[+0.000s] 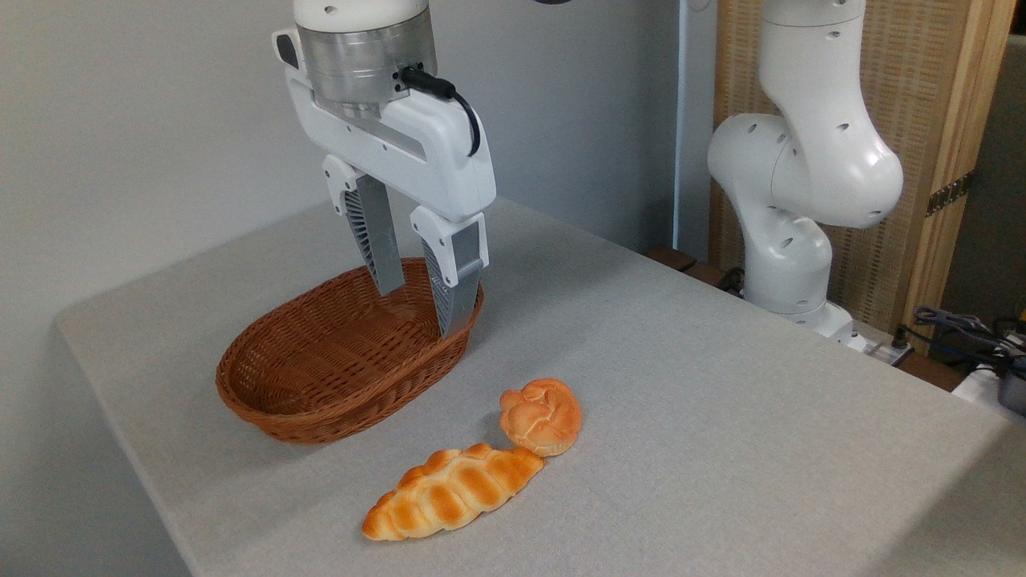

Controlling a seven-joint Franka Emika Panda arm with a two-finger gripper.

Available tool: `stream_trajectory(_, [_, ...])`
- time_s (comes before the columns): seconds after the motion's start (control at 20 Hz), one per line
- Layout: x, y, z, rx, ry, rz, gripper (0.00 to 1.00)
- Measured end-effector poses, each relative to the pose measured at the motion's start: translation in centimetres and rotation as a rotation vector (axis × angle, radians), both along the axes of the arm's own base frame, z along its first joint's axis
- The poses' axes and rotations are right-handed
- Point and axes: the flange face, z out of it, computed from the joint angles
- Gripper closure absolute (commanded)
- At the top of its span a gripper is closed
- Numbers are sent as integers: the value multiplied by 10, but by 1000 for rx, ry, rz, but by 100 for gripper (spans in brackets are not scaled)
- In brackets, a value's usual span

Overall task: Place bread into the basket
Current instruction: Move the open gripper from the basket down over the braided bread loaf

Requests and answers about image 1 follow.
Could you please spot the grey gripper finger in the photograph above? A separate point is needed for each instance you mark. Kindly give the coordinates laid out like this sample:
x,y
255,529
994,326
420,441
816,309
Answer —
x,y
457,272
377,232

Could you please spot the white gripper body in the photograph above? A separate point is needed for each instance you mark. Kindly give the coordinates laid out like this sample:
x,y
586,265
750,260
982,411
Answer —
x,y
433,152

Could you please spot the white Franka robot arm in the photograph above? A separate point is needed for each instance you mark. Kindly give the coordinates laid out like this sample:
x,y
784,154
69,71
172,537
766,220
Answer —
x,y
809,160

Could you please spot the brown wicker basket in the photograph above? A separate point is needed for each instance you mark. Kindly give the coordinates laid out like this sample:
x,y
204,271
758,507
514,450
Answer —
x,y
337,377

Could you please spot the round knotted bread roll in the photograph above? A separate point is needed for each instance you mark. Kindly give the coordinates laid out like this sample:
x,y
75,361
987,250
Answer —
x,y
541,417

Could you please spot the long braided bread loaf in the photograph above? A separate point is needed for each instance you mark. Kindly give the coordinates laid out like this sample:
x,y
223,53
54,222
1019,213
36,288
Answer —
x,y
453,490

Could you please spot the silver cylindrical wrist flange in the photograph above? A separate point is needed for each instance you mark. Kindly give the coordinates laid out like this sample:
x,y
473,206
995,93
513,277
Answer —
x,y
361,64

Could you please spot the dark wooden furniture edge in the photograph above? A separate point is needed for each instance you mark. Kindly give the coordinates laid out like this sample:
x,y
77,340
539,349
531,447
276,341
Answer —
x,y
693,268

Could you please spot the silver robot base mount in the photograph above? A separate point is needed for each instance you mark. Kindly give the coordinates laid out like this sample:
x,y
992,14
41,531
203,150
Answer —
x,y
878,346

